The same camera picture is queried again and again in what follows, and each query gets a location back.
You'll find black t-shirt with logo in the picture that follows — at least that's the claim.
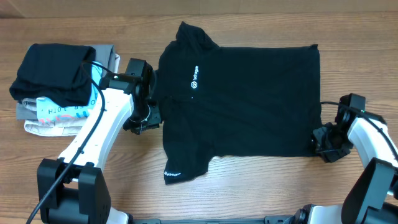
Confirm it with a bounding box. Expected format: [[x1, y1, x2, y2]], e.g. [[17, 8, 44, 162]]
[[154, 23, 322, 185]]

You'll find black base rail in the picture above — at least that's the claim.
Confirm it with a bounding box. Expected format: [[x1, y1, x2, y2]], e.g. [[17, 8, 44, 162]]
[[127, 214, 306, 224]]

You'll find folded light blue printed shirt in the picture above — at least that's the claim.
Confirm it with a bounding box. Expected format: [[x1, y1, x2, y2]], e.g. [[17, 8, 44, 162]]
[[32, 61, 102, 123]]

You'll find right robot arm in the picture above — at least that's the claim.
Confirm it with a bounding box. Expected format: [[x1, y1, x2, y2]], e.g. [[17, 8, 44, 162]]
[[288, 118, 397, 224]]

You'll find folded gray garment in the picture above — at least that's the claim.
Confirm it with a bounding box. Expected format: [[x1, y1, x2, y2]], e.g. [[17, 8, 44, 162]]
[[16, 44, 118, 120]]

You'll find folded black garment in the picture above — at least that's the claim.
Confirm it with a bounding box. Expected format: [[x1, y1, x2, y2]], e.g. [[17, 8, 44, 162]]
[[9, 44, 96, 107]]

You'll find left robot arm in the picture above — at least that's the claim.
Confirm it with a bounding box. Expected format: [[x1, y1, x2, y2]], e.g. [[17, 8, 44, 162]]
[[35, 72, 160, 224]]

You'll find folded beige garment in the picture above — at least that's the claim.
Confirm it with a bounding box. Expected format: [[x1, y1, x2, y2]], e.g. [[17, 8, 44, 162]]
[[21, 53, 121, 138]]

